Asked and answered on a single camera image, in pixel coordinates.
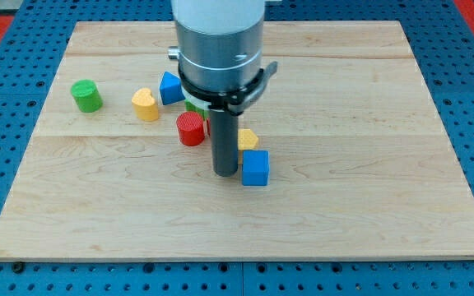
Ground red block behind rod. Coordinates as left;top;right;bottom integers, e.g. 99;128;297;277
206;118;211;137

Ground yellow pentagon block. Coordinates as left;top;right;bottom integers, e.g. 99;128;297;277
238;129;259;164

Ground yellow heart block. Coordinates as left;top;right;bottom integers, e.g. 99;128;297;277
132;88;160;122

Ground blue triangle block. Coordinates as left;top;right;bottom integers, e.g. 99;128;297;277
159;72;184;105

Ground blue cube block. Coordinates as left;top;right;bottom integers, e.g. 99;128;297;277
241;150;270;186

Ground green cylinder block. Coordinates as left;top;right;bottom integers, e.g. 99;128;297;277
70;80;103;113

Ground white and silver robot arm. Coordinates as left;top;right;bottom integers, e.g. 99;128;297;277
170;0;277;177

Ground green star block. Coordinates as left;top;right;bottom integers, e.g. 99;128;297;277
184;100;209;120

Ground wooden board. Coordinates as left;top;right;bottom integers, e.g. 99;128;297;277
0;21;474;262

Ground black clamp ring with lever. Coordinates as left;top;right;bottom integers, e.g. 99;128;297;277
177;61;279;117

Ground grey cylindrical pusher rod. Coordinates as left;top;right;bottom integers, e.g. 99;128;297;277
209;110;238;177

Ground red cylinder block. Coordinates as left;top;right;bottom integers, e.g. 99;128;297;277
176;111;205;146

